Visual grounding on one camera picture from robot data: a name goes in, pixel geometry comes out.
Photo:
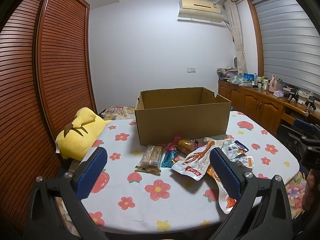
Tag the pink braised egg packet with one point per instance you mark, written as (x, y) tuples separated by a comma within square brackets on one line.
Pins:
[(183, 145)]

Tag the floral bed quilt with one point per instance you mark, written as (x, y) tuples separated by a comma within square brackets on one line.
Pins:
[(118, 113)]

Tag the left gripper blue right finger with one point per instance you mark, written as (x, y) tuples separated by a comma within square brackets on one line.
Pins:
[(262, 209)]

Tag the wooden sideboard cabinet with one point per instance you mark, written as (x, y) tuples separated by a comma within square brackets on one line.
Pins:
[(264, 108)]

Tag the silver orange snack pouch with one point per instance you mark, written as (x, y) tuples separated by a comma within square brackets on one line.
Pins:
[(245, 161)]

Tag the brown cardboard box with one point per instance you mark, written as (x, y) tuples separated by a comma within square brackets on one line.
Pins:
[(192, 113)]

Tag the stack of folded clothes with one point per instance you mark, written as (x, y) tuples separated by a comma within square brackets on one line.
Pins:
[(226, 73)]

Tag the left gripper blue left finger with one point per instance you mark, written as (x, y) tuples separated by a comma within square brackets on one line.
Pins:
[(45, 217)]

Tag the white chicken feet snack bag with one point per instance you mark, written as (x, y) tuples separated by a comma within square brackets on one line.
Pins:
[(196, 163)]

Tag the clear oat bar packet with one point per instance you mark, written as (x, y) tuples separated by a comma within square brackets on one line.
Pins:
[(151, 160)]

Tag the floral white mattress cover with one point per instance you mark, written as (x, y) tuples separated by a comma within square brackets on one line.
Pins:
[(130, 202)]

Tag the grey window blind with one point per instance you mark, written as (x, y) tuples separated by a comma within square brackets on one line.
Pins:
[(290, 43)]

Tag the brown louvered wardrobe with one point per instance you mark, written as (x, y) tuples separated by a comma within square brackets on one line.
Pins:
[(45, 80)]

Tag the beige curtain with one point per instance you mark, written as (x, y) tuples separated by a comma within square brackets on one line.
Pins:
[(236, 29)]

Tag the cream wall air conditioner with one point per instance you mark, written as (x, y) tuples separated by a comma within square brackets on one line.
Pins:
[(200, 10)]

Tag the blue duck gizzard snack bag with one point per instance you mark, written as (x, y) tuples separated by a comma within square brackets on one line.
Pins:
[(233, 148)]

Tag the blue foil candy packet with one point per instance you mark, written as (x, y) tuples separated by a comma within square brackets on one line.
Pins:
[(169, 157)]

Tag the white wall switch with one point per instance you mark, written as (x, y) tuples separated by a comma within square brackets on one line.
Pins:
[(191, 70)]

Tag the orange chicken feet snack bag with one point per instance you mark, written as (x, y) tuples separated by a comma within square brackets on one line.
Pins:
[(225, 201)]

